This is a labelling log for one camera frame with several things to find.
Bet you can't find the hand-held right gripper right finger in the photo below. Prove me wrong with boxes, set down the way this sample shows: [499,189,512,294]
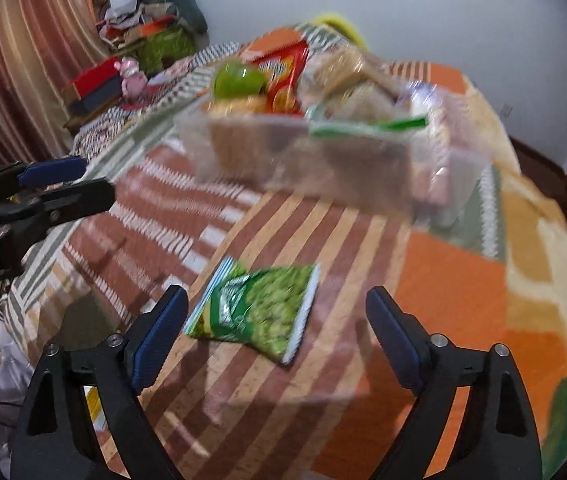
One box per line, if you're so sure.
[366,286,544,480]

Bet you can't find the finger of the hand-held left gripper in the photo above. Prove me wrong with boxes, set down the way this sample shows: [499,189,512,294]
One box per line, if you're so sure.
[23,176,115,241]
[0,156,87,193]

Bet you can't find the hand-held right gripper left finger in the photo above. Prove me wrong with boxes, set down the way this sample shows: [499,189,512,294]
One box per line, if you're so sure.
[10,285,189,480]

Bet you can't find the green pea packet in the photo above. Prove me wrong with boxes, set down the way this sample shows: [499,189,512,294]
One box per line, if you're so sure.
[183,256,321,366]

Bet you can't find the clear plastic container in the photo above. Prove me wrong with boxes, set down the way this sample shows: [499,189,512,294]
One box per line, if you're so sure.
[176,50,487,228]

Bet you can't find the round cookie packet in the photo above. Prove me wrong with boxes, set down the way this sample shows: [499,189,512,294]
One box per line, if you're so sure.
[210,96,269,117]

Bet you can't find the brown bread packet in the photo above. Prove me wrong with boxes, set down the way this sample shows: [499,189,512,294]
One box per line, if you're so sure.
[303,47,399,106]

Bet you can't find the checkered patchwork quilt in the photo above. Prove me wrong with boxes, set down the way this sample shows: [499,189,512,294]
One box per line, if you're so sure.
[70,42,244,161]

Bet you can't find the dark grey box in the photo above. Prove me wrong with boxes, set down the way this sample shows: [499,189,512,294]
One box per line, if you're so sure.
[68,87,124,116]

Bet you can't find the orange striped blanket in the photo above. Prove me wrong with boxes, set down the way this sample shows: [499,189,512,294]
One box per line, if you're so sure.
[8,22,567,480]

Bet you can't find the red box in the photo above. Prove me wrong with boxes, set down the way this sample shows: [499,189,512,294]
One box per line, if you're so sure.
[60,57,126,101]

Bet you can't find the striped brown curtain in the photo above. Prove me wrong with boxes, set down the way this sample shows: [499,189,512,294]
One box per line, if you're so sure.
[0,0,114,171]

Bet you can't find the pink bunny toy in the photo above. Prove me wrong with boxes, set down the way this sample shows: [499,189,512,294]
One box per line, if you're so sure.
[119,57,149,101]

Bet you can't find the pile of clothes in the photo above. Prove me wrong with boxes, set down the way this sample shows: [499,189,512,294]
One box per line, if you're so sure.
[96,0,184,48]

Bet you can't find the grey cushion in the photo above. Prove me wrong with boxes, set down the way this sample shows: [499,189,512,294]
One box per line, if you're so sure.
[143,0,209,36]

